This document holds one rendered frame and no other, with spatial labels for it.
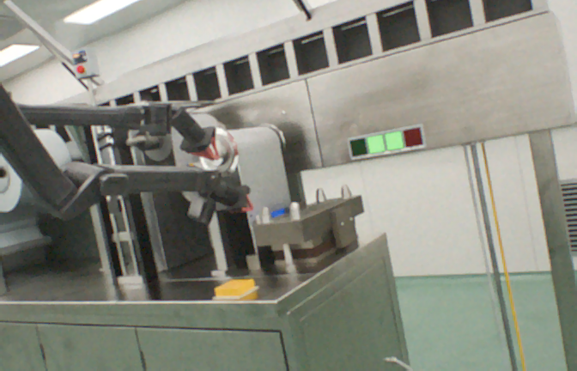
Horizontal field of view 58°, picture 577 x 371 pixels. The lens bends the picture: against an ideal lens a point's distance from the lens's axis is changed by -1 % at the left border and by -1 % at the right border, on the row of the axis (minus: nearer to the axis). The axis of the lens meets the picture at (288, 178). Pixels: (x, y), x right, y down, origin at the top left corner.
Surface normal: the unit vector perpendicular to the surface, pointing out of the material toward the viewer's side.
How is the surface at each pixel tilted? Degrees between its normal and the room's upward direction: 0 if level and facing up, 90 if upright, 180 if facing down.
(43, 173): 113
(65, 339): 90
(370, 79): 90
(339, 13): 90
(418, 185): 90
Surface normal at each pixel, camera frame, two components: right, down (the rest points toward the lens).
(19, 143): 0.87, 0.25
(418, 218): -0.52, 0.14
